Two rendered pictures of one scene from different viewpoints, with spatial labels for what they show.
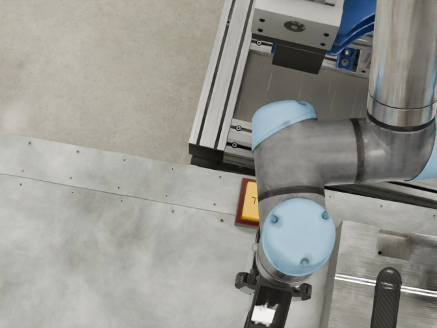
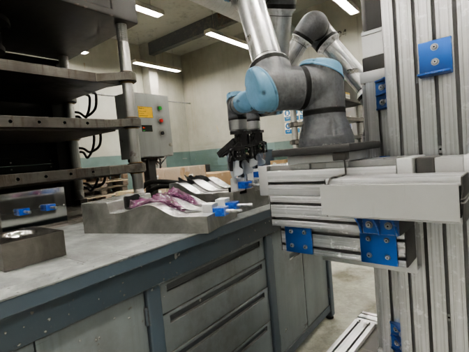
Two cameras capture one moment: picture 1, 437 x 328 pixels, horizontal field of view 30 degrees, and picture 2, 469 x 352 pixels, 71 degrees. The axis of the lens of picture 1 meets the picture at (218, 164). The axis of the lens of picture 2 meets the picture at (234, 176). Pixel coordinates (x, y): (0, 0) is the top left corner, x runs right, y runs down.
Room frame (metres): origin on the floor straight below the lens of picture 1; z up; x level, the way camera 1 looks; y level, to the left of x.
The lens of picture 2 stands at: (1.02, -1.53, 1.03)
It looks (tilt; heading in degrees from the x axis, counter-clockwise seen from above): 3 degrees down; 124
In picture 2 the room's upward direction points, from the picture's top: 5 degrees counter-clockwise
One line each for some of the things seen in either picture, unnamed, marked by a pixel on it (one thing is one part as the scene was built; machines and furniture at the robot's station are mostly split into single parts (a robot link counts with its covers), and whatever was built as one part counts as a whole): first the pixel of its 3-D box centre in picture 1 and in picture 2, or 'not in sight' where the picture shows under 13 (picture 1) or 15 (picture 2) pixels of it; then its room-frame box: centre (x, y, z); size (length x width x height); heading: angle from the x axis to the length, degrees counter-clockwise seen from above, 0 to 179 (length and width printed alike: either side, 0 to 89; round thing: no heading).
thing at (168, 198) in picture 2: not in sight; (162, 198); (0.10, -0.67, 0.90); 0.26 x 0.18 x 0.08; 13
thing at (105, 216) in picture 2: not in sight; (161, 210); (0.10, -0.68, 0.86); 0.50 x 0.26 x 0.11; 13
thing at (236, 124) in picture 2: not in sight; (238, 126); (0.29, -0.40, 1.15); 0.08 x 0.08 x 0.05
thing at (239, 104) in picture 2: not in sight; (247, 103); (0.38, -0.46, 1.23); 0.11 x 0.11 x 0.08; 47
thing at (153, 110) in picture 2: not in sight; (153, 208); (-0.65, -0.05, 0.74); 0.31 x 0.22 x 1.47; 86
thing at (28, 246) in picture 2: not in sight; (21, 246); (0.00, -1.12, 0.84); 0.20 x 0.15 x 0.07; 176
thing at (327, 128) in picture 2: not in sight; (324, 127); (0.71, -0.61, 1.09); 0.15 x 0.15 x 0.10
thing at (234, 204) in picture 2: not in sight; (234, 205); (0.35, -0.56, 0.86); 0.13 x 0.05 x 0.05; 13
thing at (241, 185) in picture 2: not in sight; (247, 184); (0.30, -0.39, 0.91); 0.13 x 0.05 x 0.05; 176
